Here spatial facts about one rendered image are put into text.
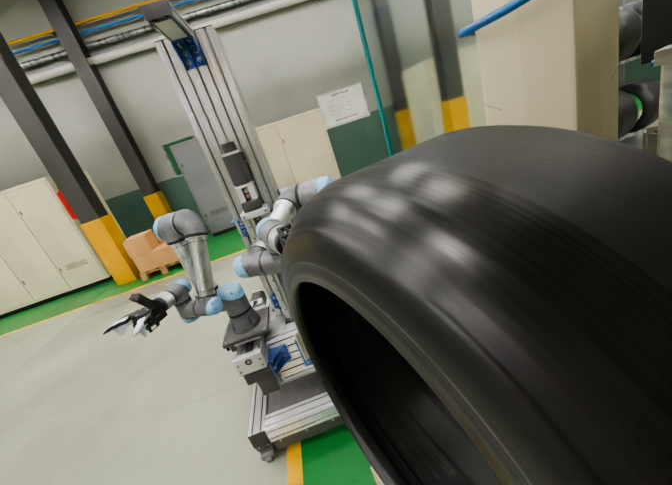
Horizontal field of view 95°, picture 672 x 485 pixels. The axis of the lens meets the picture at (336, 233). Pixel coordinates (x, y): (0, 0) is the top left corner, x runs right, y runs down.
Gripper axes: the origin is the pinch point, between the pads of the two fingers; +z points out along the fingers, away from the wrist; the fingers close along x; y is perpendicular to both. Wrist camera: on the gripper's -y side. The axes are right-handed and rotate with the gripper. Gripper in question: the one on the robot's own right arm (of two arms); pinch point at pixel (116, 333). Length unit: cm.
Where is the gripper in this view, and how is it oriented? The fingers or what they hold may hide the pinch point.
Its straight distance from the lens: 141.4
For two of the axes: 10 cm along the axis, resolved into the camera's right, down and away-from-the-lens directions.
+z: -2.6, 4.1, -8.7
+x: -9.5, 0.5, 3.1
